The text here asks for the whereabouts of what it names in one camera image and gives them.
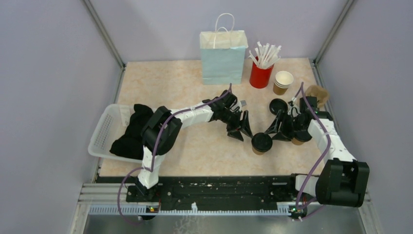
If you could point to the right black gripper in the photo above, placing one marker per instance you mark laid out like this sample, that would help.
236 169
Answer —
273 128

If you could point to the stack of black lids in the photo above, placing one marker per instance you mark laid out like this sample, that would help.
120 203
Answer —
277 105

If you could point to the black plastic cup lid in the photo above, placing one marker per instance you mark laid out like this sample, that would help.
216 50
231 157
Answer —
302 136

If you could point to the brown paper coffee cup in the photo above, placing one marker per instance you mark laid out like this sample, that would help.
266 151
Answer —
297 141

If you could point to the black cloth in basket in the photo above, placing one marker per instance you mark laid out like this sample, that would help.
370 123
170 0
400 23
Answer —
130 145

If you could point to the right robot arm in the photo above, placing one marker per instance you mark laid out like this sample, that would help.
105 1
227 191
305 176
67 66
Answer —
337 178

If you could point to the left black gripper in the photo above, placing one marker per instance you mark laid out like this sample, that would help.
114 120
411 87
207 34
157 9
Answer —
245 126

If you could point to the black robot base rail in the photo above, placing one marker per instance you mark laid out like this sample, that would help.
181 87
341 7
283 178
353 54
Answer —
216 193

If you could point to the stacked brown paper cups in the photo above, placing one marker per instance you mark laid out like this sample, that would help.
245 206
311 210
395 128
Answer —
282 82

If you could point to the light blue paper bag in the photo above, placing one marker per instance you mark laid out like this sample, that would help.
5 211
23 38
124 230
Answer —
222 54

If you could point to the clear plastic basket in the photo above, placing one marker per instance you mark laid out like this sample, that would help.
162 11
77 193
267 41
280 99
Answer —
111 126

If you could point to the white wrapped straws bundle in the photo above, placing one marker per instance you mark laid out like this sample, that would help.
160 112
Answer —
265 55

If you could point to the white toothed cable rail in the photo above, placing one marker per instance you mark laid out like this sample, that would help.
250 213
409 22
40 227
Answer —
135 209

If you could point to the cardboard cup carrier tray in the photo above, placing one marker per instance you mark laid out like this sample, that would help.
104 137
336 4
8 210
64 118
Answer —
320 93

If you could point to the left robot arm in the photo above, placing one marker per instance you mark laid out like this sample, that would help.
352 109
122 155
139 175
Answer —
161 131

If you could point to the red ribbed straw cup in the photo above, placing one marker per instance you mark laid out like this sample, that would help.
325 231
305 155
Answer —
259 78

